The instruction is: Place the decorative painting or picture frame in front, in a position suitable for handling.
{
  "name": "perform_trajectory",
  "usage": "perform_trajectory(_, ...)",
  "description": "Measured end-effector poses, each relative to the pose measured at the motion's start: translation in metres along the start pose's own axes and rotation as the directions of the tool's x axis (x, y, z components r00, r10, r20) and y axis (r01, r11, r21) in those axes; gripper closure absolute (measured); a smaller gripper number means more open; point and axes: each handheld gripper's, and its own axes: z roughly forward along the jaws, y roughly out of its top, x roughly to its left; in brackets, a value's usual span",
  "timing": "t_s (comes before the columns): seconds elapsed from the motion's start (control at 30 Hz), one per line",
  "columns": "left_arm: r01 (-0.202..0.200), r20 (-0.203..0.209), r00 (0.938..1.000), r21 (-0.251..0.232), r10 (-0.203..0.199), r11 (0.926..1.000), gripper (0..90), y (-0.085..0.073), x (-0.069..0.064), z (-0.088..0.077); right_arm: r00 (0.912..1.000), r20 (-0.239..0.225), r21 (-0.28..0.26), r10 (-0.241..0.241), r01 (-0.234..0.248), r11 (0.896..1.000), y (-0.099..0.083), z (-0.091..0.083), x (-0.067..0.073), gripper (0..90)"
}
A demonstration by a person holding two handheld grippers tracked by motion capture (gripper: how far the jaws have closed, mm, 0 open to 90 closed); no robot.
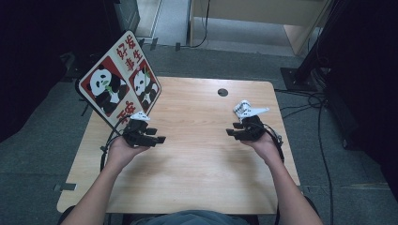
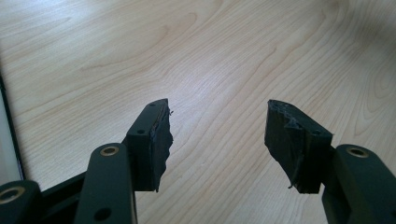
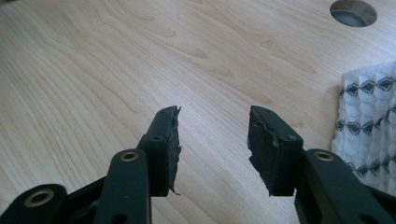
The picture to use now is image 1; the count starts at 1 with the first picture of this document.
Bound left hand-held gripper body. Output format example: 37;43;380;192
121;111;158;148

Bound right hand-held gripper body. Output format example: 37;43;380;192
237;107;270;142

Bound white checkered cloth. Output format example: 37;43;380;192
233;99;252;118

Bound panda sign board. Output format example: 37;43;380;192
75;29;162;130

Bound person's right hand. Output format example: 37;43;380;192
240;130;284;167

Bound person's left hand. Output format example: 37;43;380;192
106;135;151;172

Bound black metal stand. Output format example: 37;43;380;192
280;0;342;92

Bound black stand base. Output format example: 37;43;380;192
59;51;95;81

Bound person's blue-grey clothing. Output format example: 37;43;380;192
130;209;252;225

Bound grey tape strip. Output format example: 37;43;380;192
54;182;78;192

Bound light wooden cabinet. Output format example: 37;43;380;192
189;0;332;57

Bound dark grey cabinet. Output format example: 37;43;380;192
112;0;141;36

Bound dark curtain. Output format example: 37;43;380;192
313;0;398;201
0;0;116;143

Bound left hand-held gripper cable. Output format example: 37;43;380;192
99;116;125;173

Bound hand-held gripper cable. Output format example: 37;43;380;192
99;116;125;173
262;123;285;165

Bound right hand-held gripper cable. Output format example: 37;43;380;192
262;123;285;165

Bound tangled black floor cables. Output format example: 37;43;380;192
274;88;325;120

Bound long black floor cable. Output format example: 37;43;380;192
317;102;335;225

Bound thin black hanging cable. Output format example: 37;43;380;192
179;0;211;50

